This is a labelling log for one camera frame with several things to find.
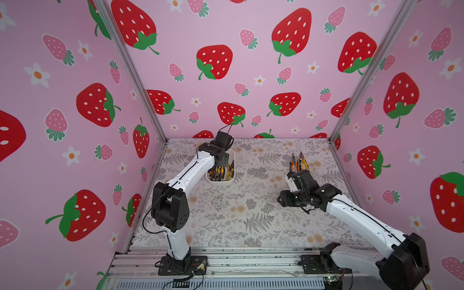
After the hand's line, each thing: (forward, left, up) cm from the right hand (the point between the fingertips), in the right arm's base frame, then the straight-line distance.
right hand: (284, 197), depth 81 cm
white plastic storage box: (+27, +27, -5) cm, 39 cm away
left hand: (+17, +32, +5) cm, 36 cm away
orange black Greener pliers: (+29, -9, -11) cm, 32 cm away
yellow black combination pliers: (+34, -16, -12) cm, 39 cm away
